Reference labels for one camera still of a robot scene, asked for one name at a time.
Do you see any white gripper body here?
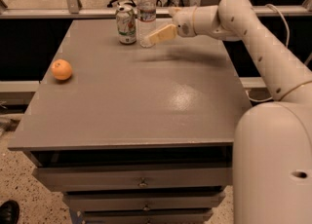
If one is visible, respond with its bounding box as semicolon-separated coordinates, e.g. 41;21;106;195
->
172;6;196;37

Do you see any clear plastic water bottle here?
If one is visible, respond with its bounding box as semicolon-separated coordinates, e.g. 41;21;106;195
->
136;0;156;48

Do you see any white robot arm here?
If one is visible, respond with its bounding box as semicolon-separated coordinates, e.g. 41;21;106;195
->
146;0;312;224

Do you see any green white 7up can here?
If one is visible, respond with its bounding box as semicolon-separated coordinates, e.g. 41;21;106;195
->
116;4;137;45

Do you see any grey drawer cabinet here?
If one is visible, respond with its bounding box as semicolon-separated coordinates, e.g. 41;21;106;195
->
7;17;254;224

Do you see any orange fruit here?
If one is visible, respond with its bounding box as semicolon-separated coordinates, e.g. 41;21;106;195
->
51;59;72;81

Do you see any grey top drawer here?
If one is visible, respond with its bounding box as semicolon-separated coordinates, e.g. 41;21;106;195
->
33;164;232;192

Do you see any grey drawer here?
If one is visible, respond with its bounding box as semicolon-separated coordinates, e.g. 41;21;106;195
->
33;164;232;192
63;190;225;211
83;208;213;224

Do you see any grey bottom drawer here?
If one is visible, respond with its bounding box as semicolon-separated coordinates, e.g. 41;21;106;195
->
83;208;213;224

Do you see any grey middle drawer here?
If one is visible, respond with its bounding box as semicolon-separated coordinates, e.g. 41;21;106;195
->
63;190;225;211

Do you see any black shoe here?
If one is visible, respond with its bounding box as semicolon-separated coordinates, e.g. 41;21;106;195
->
0;200;20;224

